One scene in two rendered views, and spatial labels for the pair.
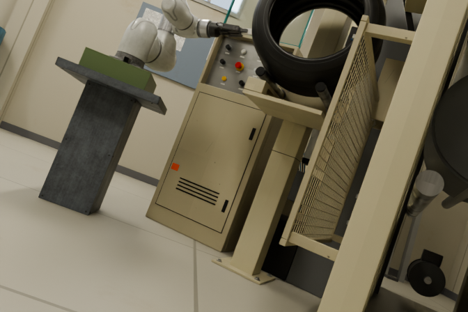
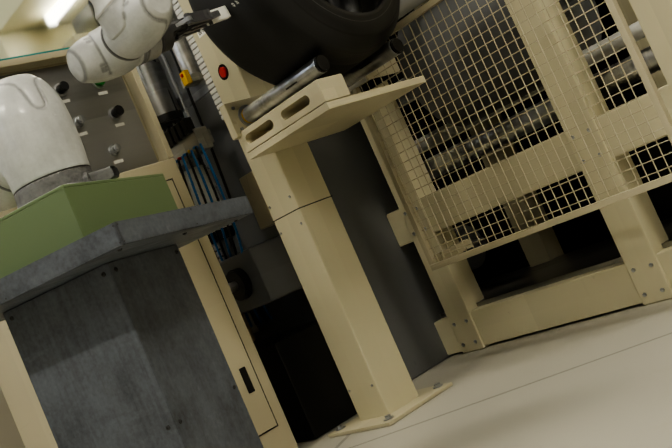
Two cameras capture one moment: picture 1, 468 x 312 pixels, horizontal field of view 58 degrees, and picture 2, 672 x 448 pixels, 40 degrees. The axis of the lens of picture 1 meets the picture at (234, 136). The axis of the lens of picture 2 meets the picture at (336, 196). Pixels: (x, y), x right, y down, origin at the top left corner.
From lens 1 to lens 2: 232 cm
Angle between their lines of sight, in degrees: 66
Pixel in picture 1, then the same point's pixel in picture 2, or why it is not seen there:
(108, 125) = (192, 330)
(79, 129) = (177, 381)
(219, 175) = not seen: hidden behind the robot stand
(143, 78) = (164, 191)
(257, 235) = (381, 339)
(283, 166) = (329, 218)
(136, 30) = (52, 104)
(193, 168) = not seen: hidden behind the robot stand
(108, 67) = (119, 205)
